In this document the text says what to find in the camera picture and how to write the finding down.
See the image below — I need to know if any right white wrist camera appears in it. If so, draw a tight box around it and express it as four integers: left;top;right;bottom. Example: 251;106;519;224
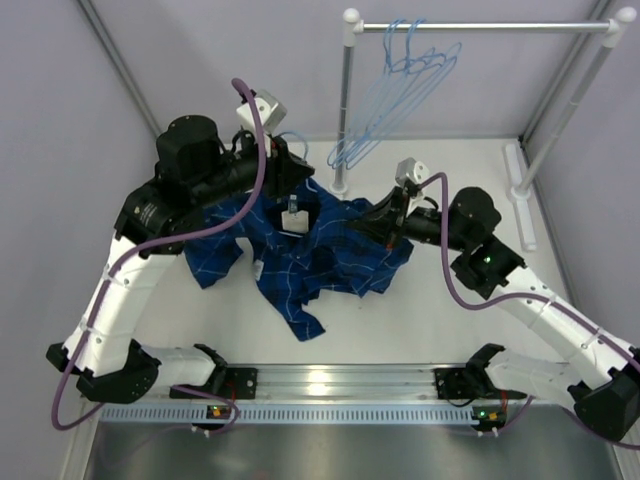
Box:
395;157;430;196

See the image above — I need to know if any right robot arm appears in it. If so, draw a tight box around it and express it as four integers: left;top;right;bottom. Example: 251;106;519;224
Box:
349;185;639;443

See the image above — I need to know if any white metal clothes rack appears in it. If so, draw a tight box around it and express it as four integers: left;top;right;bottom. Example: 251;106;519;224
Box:
327;5;639;251

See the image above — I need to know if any white paper shirt tag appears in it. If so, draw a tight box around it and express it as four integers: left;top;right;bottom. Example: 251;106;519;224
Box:
281;210;310;234

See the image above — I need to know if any purple cable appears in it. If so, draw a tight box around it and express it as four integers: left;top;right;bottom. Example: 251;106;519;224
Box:
422;172;640;441
52;77;269;436

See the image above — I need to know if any aluminium frame post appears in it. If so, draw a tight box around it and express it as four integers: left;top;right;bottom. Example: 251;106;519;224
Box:
74;0;163;142
518;1;615;149

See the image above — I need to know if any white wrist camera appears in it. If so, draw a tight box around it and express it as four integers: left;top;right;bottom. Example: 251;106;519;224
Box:
395;157;430;196
236;89;288;136

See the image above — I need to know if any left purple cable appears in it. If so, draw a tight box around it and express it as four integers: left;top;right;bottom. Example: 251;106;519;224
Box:
52;77;269;436

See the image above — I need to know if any light blue wire hanger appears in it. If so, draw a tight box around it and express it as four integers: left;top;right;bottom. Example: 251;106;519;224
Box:
279;130;309;160

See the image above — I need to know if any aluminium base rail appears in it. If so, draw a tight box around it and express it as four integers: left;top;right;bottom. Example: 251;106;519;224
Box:
79;363;626;401

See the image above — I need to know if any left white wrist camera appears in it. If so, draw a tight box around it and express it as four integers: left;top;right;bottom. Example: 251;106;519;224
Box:
236;89;288;136

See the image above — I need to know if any perforated cable tray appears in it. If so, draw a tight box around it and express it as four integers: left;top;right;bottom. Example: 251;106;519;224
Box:
100;403;479;426

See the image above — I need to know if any aluminium frame post left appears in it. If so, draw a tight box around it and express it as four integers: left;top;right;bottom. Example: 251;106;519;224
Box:
74;0;163;142

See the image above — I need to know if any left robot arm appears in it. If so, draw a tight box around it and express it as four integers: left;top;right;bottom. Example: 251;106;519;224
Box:
46;115;259;404

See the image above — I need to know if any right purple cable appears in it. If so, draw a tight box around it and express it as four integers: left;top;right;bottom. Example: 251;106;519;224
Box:
422;172;640;441

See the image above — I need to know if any aluminium frame post right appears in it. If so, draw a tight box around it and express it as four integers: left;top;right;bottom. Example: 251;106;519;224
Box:
518;1;615;149

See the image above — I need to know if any blue plaid shirt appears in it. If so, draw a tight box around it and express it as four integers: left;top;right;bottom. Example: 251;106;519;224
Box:
184;179;413;342

